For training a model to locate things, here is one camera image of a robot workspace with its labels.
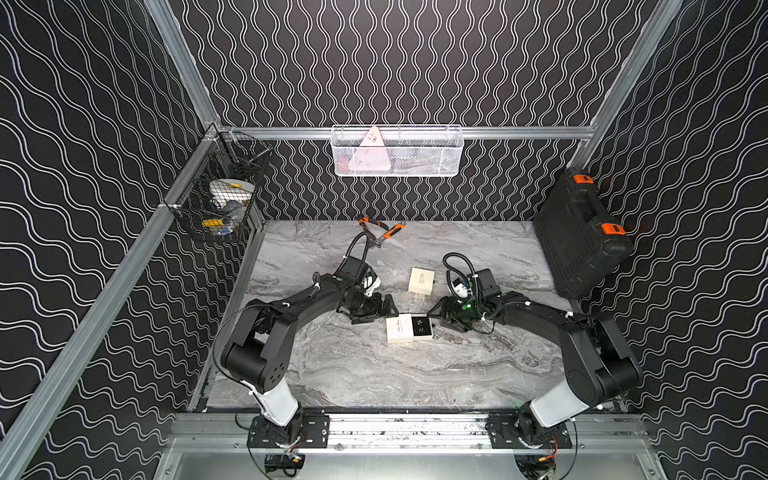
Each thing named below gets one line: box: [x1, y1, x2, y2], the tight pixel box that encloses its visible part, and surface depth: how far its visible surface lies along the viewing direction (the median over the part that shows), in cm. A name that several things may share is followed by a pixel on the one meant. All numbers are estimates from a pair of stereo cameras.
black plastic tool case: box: [534, 168, 633, 300], surface depth 92 cm
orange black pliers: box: [358, 216, 389, 241], surface depth 123 cm
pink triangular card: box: [348, 126, 391, 171], surface depth 92 cm
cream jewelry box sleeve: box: [408, 268, 435, 295], surface depth 102 cm
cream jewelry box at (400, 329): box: [386, 314, 414, 343], surface depth 91 cm
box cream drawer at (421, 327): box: [411, 314, 433, 340], surface depth 92 cm
